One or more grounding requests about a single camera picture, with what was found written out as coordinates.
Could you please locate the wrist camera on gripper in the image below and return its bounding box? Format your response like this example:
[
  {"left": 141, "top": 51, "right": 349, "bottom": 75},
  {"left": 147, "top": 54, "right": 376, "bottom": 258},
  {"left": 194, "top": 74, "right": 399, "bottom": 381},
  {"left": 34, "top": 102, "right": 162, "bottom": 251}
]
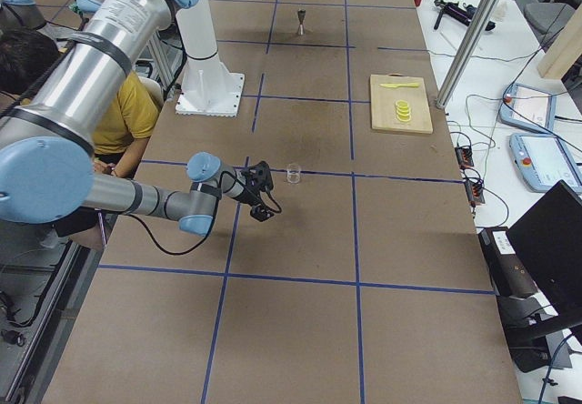
[{"left": 241, "top": 161, "right": 274, "bottom": 193}]

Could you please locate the wooden plank upright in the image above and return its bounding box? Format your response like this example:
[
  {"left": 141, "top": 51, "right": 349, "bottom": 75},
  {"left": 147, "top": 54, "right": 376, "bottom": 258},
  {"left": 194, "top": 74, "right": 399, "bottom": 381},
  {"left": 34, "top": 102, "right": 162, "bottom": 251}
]
[{"left": 537, "top": 5, "right": 582, "bottom": 80}]

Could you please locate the black computer monitor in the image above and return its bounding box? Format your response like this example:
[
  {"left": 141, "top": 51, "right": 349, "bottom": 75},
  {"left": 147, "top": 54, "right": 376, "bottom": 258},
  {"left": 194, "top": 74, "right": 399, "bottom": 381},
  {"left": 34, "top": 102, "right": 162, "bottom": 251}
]
[{"left": 507, "top": 181, "right": 582, "bottom": 313}]

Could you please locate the aluminium frame post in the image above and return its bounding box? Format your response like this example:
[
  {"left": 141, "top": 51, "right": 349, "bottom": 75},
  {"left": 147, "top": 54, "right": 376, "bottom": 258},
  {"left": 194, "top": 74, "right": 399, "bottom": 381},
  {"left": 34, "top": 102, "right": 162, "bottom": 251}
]
[{"left": 436, "top": 0, "right": 499, "bottom": 109}]

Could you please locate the yellow plastic knife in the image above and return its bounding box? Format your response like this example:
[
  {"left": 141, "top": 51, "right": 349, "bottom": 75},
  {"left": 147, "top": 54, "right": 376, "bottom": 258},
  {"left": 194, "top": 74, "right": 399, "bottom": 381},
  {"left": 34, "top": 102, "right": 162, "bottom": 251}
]
[{"left": 379, "top": 82, "right": 420, "bottom": 89}]

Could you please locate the blue teach pendant right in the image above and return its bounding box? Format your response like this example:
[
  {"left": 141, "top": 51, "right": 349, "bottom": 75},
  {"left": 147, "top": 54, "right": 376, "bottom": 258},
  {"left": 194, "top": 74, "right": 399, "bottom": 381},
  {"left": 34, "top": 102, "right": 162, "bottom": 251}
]
[{"left": 509, "top": 133, "right": 581, "bottom": 195}]

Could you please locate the person in yellow shirt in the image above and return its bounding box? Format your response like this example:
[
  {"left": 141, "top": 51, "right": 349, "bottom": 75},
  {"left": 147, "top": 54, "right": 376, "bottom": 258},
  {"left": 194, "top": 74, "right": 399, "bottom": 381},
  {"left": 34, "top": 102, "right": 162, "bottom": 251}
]
[{"left": 1, "top": 28, "right": 159, "bottom": 250}]

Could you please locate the steel jigger measuring cup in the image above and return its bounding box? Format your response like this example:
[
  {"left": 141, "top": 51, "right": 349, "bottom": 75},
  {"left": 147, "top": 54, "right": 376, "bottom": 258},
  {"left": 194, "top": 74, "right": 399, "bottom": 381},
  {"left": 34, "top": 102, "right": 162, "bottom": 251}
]
[{"left": 296, "top": 9, "right": 306, "bottom": 35}]

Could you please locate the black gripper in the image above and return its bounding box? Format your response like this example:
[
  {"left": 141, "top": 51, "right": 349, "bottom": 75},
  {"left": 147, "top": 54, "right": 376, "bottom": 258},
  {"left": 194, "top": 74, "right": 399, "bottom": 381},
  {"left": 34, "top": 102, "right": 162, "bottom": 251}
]
[{"left": 238, "top": 180, "right": 273, "bottom": 221}]

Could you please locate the small glass beaker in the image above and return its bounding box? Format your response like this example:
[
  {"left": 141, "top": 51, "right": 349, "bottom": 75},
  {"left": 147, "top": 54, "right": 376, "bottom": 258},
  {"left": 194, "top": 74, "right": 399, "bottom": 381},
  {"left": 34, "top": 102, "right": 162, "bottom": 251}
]
[{"left": 286, "top": 163, "right": 302, "bottom": 184}]

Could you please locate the blue teach pendant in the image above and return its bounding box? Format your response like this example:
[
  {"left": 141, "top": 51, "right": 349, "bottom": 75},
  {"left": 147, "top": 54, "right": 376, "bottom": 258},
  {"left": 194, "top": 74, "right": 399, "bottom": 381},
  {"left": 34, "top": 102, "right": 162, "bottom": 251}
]
[
  {"left": 509, "top": 133, "right": 581, "bottom": 195},
  {"left": 499, "top": 83, "right": 556, "bottom": 133}
]

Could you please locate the blue teach pendant left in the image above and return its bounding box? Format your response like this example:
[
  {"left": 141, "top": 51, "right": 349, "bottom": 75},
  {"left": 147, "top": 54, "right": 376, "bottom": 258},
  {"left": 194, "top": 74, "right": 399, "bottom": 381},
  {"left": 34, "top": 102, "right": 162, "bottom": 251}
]
[{"left": 499, "top": 83, "right": 556, "bottom": 133}]

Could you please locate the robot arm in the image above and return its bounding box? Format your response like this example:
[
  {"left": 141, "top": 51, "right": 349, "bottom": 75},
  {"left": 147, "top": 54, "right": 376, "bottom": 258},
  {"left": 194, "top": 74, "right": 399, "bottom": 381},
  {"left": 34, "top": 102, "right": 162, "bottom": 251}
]
[{"left": 1, "top": 0, "right": 275, "bottom": 236}]

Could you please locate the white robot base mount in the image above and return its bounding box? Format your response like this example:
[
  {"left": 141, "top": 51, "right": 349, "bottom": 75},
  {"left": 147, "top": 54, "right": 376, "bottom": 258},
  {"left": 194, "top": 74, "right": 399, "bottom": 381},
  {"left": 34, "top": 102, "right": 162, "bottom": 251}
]
[{"left": 176, "top": 0, "right": 245, "bottom": 117}]

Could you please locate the bamboo cutting board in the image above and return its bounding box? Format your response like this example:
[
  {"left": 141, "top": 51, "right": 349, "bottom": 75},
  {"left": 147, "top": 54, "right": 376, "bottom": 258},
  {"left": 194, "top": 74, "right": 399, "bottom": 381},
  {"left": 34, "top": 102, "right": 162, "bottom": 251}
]
[{"left": 369, "top": 75, "right": 433, "bottom": 135}]

